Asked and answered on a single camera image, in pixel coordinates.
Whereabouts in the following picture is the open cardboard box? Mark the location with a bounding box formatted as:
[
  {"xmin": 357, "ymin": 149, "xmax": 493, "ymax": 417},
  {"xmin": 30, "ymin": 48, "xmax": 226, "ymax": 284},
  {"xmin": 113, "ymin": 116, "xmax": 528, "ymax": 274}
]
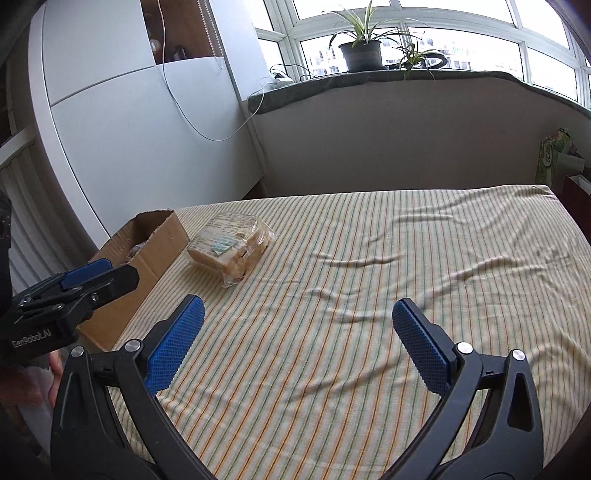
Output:
[{"xmin": 75, "ymin": 209, "xmax": 191, "ymax": 352}]

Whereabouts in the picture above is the small trailing plant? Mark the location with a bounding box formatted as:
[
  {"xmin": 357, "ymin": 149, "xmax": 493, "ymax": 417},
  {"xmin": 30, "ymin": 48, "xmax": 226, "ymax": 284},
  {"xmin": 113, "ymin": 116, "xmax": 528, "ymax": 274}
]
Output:
[{"xmin": 397, "ymin": 42, "xmax": 448, "ymax": 79}]

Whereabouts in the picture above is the white power adapter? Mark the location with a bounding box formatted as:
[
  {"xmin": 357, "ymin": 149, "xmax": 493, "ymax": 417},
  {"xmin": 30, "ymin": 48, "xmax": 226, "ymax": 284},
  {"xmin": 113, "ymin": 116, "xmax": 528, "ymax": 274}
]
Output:
[{"xmin": 270, "ymin": 77, "xmax": 294, "ymax": 90}]

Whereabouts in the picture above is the green printed bag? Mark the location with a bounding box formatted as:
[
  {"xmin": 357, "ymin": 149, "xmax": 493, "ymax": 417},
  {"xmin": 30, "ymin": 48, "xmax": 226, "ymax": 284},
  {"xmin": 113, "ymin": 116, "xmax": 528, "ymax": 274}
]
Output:
[{"xmin": 535, "ymin": 128, "xmax": 590, "ymax": 195}]

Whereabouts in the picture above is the potted spider plant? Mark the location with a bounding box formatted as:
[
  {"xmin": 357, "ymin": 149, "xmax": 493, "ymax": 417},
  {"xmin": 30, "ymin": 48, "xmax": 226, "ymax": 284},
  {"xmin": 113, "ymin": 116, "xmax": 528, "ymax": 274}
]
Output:
[{"xmin": 329, "ymin": 1, "xmax": 408, "ymax": 73}]

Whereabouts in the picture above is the small black snack packet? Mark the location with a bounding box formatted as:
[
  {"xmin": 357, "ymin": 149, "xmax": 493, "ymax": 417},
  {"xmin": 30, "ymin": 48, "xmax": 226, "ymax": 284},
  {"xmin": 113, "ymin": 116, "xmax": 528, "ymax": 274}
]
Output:
[{"xmin": 127, "ymin": 241, "xmax": 147, "ymax": 260}]

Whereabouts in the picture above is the white cabinet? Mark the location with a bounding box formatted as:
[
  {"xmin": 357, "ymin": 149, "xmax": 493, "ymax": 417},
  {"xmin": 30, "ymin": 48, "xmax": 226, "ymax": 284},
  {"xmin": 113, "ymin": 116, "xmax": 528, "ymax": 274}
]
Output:
[{"xmin": 28, "ymin": 1, "xmax": 266, "ymax": 247}]

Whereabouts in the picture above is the person's left hand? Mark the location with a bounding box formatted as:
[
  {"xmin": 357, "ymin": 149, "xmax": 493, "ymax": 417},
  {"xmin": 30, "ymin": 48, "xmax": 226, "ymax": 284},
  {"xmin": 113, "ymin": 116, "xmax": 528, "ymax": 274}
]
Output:
[{"xmin": 0, "ymin": 350, "xmax": 64, "ymax": 408}]

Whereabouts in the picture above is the bagged sliced bread loaf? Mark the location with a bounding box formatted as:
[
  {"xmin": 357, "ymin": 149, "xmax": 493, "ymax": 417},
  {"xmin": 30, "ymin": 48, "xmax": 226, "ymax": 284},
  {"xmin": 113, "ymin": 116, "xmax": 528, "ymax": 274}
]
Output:
[{"xmin": 187, "ymin": 212, "xmax": 276, "ymax": 288}]

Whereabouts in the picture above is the white hanging cable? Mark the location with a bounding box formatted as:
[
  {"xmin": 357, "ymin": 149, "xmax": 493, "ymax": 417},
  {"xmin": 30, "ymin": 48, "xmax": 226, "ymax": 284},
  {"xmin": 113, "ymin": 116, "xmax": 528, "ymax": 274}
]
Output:
[{"xmin": 156, "ymin": 0, "xmax": 274, "ymax": 143}]

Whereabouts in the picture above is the red storage box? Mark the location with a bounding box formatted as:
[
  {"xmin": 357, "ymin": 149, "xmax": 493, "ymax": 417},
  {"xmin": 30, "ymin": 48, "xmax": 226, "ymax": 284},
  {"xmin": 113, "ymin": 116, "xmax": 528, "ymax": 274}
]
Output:
[{"xmin": 559, "ymin": 174, "xmax": 591, "ymax": 237}]

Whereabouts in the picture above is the striped tablecloth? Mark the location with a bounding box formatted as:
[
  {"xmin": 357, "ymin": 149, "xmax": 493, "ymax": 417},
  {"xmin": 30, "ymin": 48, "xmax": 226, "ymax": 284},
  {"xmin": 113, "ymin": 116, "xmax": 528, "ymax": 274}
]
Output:
[{"xmin": 123, "ymin": 185, "xmax": 590, "ymax": 479}]

